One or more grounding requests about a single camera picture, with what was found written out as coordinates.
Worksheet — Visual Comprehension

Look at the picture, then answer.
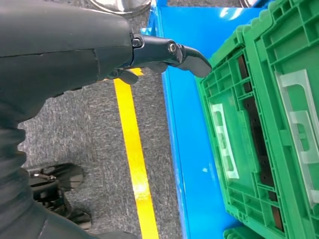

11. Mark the blue metal shelf rack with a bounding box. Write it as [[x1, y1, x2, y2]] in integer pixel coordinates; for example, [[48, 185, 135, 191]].
[[140, 0, 272, 239]]

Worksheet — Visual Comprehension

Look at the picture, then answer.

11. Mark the chrome stanchion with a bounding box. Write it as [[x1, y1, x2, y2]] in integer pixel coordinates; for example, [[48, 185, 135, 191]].
[[88, 0, 153, 18]]

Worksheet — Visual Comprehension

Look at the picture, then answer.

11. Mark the robot left foot plate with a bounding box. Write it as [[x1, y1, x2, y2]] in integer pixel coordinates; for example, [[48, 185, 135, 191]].
[[26, 162, 92, 231]]

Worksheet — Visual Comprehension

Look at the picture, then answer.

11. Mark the yellow floor tape square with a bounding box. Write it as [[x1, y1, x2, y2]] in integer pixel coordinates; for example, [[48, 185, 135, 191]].
[[113, 67, 160, 239]]

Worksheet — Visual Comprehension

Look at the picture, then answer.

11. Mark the green folded plastic crate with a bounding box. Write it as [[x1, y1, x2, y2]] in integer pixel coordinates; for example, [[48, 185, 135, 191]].
[[243, 0, 319, 239], [195, 25, 287, 239], [222, 225, 263, 239]]

